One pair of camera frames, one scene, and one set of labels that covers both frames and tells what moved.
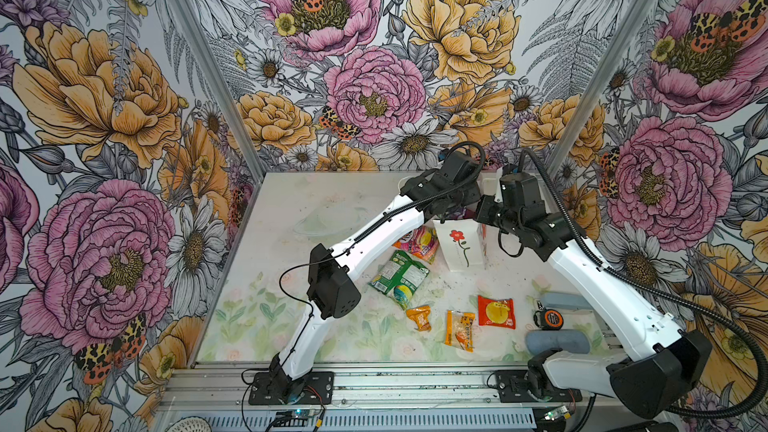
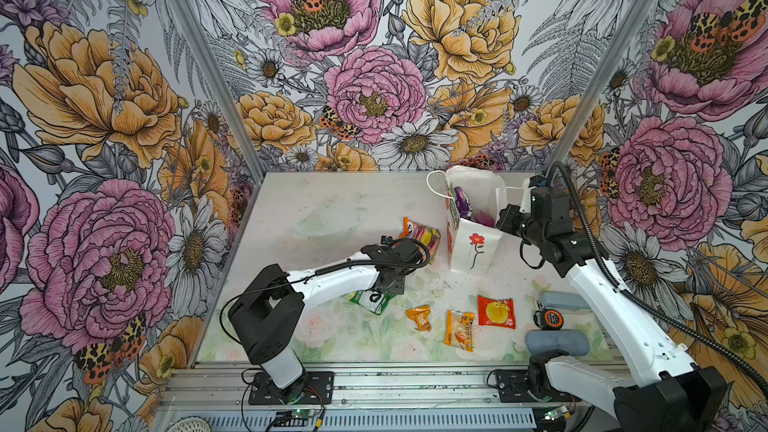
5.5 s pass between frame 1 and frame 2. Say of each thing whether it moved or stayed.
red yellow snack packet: stayed
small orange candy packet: stayed
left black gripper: moved
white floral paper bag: moved
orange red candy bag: stayed
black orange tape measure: stayed
